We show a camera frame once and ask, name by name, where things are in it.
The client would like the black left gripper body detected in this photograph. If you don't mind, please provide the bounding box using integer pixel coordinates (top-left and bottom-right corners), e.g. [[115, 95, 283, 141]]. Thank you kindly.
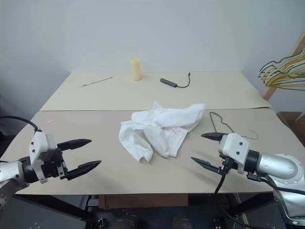
[[39, 147, 70, 181]]

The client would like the brown cardboard box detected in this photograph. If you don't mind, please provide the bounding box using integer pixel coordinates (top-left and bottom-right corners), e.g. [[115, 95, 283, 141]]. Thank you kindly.
[[277, 111, 305, 145]]

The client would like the cream paper table sheet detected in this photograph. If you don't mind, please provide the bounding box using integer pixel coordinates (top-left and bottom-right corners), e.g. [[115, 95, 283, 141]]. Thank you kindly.
[[39, 71, 274, 112]]

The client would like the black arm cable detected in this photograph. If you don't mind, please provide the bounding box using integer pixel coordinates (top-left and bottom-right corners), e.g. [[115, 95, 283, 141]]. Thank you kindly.
[[0, 115, 43, 134], [213, 156, 305, 229]]

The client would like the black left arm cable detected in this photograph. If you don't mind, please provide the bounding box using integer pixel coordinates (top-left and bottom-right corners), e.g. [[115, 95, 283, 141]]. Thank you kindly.
[[0, 115, 43, 134]]

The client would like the white shirt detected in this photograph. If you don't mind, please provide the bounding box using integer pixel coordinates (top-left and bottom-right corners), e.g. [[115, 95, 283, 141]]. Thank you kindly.
[[118, 101, 206, 164]]

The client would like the black table frame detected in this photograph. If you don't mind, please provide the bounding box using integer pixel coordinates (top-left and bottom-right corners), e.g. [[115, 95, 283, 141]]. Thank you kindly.
[[14, 193, 281, 229]]

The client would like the dark green wire hanger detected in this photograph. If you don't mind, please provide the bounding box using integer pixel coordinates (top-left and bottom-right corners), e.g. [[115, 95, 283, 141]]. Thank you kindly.
[[258, 53, 305, 79]]

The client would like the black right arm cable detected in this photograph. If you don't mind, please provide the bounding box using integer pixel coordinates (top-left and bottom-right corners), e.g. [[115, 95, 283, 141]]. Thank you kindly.
[[213, 156, 305, 229]]

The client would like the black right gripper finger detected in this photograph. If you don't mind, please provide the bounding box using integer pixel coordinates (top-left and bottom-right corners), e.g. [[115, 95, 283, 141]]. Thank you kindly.
[[201, 132, 227, 143], [191, 156, 222, 174]]

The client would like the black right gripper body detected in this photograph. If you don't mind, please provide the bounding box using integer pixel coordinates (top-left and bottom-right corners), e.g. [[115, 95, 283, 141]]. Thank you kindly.
[[218, 154, 239, 174]]

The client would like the brown cardboard under table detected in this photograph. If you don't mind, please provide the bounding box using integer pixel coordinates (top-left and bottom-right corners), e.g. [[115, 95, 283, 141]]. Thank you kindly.
[[98, 194, 189, 210]]

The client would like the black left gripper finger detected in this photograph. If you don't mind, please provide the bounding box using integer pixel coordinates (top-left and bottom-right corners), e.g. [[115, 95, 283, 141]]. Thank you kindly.
[[57, 138, 92, 152], [66, 160, 102, 181]]

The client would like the pale yellow plastic cup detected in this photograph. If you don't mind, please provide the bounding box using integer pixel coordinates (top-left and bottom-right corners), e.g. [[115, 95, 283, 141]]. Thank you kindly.
[[129, 57, 142, 82]]

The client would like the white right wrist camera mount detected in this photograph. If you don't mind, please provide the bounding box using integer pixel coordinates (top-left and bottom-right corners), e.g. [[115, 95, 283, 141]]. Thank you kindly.
[[218, 133, 251, 175]]

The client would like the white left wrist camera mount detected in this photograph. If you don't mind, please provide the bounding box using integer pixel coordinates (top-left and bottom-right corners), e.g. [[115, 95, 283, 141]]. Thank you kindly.
[[28, 132, 58, 184]]

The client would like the grey USB hub with cable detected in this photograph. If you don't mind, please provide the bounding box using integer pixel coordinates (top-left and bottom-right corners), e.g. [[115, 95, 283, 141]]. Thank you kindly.
[[160, 72, 192, 88]]

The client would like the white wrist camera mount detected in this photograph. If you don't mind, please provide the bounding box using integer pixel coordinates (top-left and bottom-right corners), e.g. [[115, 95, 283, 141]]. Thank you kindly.
[[28, 132, 58, 184], [218, 133, 251, 175]]

